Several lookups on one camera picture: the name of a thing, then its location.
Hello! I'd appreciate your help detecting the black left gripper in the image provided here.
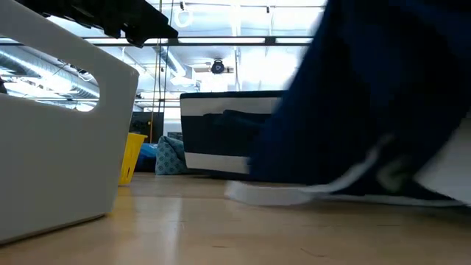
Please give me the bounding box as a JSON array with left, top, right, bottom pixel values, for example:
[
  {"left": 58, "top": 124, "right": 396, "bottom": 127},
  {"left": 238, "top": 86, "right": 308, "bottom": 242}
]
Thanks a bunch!
[{"left": 16, "top": 0, "right": 180, "bottom": 48}]

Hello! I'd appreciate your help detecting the teal patterned cloth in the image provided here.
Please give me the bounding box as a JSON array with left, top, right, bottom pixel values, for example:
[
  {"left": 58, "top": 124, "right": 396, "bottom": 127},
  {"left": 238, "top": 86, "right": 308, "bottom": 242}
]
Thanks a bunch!
[{"left": 155, "top": 135, "right": 189, "bottom": 176}]

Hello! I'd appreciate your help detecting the navy white-striped fabric bin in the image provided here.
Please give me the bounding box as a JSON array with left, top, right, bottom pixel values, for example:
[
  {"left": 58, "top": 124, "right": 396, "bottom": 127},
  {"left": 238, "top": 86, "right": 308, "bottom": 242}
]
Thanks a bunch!
[{"left": 180, "top": 90, "right": 287, "bottom": 176}]

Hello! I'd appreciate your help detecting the grey plastic bin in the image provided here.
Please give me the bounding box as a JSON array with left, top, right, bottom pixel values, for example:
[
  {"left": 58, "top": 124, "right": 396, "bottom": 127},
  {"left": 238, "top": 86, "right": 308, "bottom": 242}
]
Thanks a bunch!
[{"left": 0, "top": 0, "right": 140, "bottom": 246}]

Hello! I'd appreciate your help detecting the dark navy cloth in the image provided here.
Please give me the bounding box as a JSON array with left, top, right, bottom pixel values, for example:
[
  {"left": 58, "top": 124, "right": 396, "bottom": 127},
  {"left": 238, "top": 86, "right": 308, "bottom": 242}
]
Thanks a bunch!
[{"left": 224, "top": 0, "right": 471, "bottom": 208}]

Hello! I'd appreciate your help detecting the yellow slotted plastic basket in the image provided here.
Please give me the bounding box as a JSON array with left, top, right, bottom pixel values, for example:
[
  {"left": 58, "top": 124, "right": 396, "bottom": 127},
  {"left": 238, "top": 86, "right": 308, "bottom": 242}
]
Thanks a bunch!
[{"left": 118, "top": 132, "right": 149, "bottom": 186}]

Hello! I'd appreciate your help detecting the black cabinet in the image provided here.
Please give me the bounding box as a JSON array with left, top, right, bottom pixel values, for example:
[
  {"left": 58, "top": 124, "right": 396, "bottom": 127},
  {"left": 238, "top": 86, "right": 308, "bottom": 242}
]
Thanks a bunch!
[{"left": 130, "top": 111, "right": 165, "bottom": 144}]

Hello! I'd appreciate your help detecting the blue pouch with white logo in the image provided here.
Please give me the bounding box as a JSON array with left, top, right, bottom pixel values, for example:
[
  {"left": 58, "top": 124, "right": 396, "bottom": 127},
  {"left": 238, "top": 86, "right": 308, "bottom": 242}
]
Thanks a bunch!
[{"left": 134, "top": 142, "right": 159, "bottom": 173}]

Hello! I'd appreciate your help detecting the white hanging ring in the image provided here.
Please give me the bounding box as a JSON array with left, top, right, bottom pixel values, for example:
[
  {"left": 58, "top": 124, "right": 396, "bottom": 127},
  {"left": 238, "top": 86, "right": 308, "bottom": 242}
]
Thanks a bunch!
[{"left": 174, "top": 7, "right": 194, "bottom": 29}]

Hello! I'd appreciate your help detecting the black ceiling-mounted camera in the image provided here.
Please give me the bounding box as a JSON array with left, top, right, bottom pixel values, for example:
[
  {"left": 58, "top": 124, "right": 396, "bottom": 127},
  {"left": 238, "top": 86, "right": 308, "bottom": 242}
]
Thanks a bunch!
[{"left": 210, "top": 58, "right": 226, "bottom": 75}]

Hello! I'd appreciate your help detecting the black overhead frame beam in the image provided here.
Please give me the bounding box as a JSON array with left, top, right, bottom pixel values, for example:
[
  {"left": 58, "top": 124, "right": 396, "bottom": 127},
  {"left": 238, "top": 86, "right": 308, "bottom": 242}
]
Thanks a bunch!
[{"left": 0, "top": 35, "right": 314, "bottom": 47}]

